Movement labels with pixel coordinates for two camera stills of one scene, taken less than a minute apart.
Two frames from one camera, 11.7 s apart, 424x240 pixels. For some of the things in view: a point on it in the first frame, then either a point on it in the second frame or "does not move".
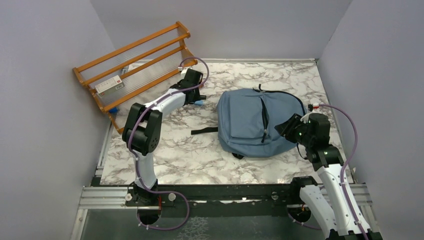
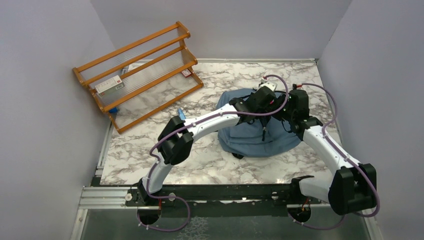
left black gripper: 196,96 to 259,117
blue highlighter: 199,103 to 181,114
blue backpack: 246,121 does not move
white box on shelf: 109,86 does not move
